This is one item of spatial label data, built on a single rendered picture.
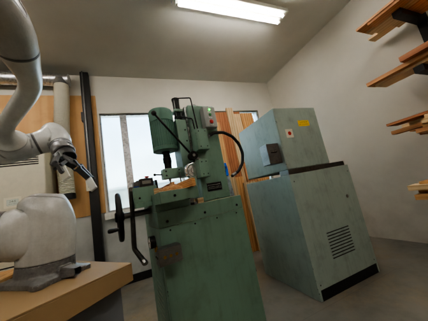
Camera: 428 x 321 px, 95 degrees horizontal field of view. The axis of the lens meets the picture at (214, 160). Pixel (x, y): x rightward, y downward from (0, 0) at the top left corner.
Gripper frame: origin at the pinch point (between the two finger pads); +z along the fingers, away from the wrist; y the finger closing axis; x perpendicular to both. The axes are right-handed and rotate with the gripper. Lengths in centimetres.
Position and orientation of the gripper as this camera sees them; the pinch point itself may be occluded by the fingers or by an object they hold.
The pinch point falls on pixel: (80, 183)
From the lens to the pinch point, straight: 97.6
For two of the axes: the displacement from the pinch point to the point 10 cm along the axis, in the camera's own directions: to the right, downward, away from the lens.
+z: 6.6, 6.2, -4.4
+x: -7.3, 6.7, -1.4
